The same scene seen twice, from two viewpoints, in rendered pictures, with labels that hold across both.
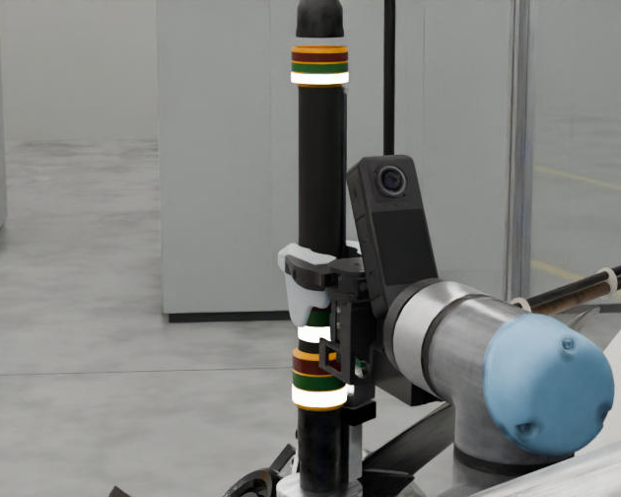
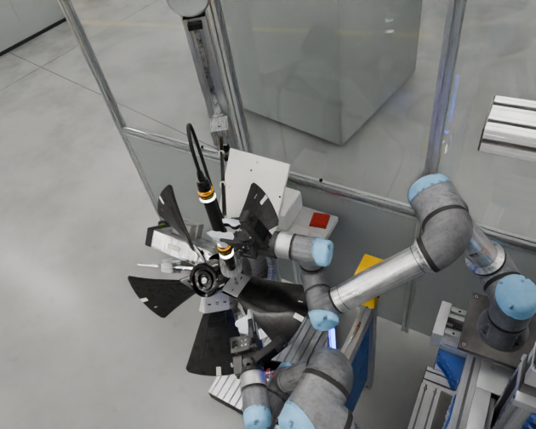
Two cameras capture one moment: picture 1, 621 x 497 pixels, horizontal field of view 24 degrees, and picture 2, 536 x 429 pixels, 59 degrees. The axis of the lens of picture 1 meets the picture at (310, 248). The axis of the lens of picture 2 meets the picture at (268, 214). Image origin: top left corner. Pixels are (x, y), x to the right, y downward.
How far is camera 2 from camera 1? 93 cm
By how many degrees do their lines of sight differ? 47
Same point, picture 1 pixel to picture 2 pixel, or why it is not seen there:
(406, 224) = (259, 225)
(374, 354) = (258, 250)
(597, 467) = (372, 283)
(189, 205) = not seen: outside the picture
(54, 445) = not seen: outside the picture
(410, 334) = (282, 253)
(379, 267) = (260, 239)
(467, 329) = (301, 250)
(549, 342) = (326, 248)
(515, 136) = (92, 65)
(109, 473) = not seen: outside the picture
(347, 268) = (246, 238)
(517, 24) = (75, 28)
